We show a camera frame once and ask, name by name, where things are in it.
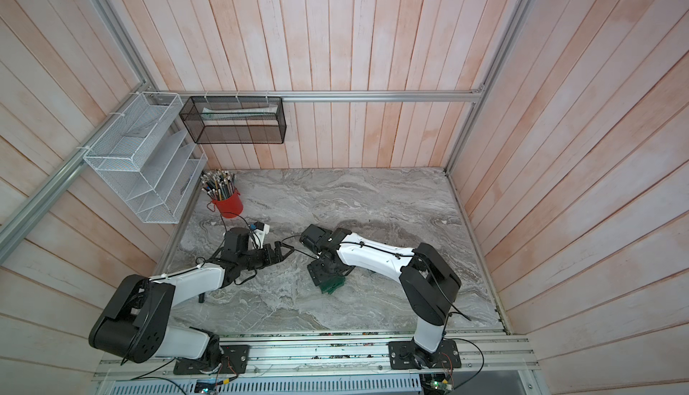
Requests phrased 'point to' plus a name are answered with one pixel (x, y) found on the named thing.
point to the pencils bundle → (219, 184)
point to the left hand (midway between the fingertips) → (286, 255)
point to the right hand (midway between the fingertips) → (326, 272)
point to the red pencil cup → (231, 207)
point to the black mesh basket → (236, 119)
